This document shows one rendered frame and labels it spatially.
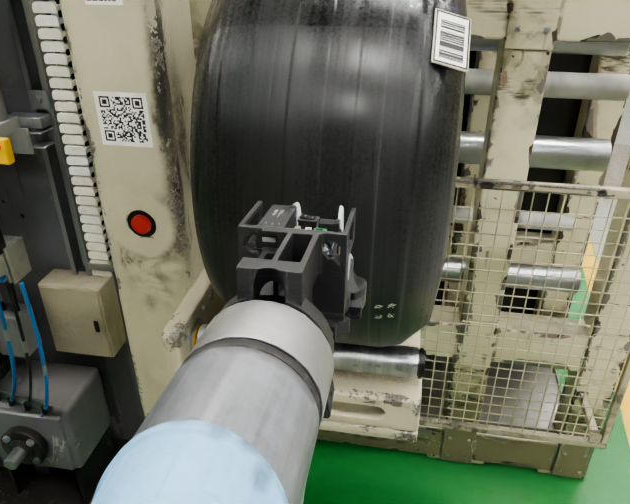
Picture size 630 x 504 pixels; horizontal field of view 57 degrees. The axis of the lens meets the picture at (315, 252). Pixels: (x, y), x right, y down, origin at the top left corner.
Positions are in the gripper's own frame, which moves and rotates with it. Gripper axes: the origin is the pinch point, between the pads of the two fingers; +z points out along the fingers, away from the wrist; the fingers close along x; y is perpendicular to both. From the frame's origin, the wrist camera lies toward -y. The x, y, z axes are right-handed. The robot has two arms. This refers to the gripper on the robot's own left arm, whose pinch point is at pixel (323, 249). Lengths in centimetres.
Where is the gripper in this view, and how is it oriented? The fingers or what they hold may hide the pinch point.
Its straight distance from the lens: 51.5
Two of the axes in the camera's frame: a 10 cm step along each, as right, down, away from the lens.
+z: 1.7, -3.9, 9.0
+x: -9.9, -0.9, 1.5
